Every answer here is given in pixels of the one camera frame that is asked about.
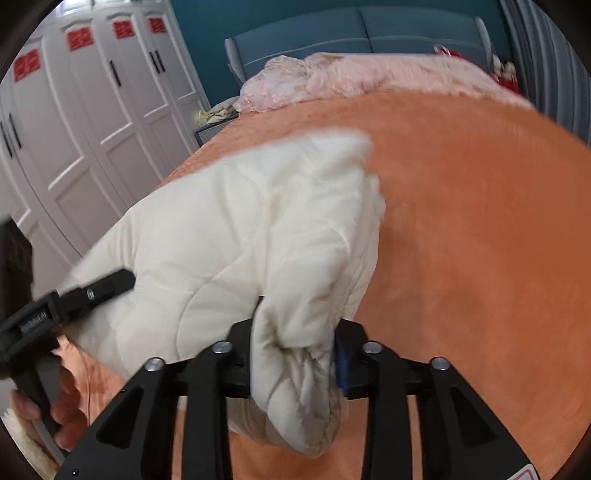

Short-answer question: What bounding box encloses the white quilted comforter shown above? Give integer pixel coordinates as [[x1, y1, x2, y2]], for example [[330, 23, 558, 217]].
[[64, 129, 385, 457]]

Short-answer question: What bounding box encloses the person's left hand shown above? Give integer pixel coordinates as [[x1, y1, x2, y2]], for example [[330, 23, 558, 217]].
[[10, 367, 88, 453]]

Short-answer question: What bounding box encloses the orange plush bed blanket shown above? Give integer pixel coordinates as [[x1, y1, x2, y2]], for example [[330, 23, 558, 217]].
[[57, 89, 591, 480]]

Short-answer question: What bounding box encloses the white panelled wardrobe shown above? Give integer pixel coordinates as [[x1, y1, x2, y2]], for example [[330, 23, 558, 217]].
[[1, 1, 209, 296]]

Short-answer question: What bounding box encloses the dark bedside table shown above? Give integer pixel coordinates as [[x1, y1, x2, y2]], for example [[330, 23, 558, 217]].
[[194, 114, 238, 147]]

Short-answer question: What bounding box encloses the yellowish clutter on nightstand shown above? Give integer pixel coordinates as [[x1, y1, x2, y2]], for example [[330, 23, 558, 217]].
[[194, 97, 238, 127]]

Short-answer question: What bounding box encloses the pink lace bedspread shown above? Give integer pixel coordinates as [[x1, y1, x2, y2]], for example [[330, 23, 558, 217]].
[[235, 53, 533, 113]]

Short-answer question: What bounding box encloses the red plush toy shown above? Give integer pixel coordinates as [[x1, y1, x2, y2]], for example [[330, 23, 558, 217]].
[[434, 44, 521, 94]]

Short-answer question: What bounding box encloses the blue upholstered headboard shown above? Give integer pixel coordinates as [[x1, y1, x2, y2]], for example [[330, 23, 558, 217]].
[[224, 6, 494, 83]]

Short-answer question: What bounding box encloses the grey pleated curtain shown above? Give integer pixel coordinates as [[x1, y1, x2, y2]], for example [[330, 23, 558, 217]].
[[501, 0, 590, 144]]

